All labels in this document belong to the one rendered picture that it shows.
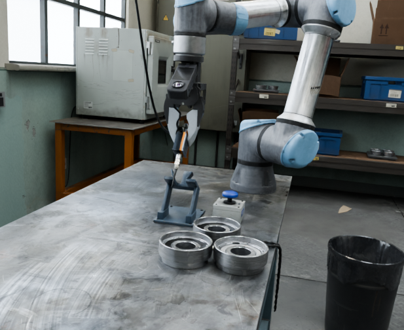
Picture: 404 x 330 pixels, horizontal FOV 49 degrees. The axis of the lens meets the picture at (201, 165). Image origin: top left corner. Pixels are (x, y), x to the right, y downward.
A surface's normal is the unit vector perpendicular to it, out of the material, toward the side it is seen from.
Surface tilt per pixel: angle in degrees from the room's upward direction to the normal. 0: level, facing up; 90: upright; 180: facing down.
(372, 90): 90
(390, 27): 93
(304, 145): 97
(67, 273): 0
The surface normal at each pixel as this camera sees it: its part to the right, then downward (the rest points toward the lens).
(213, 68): -0.25, 0.18
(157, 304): 0.06, -0.98
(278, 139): -0.76, -0.17
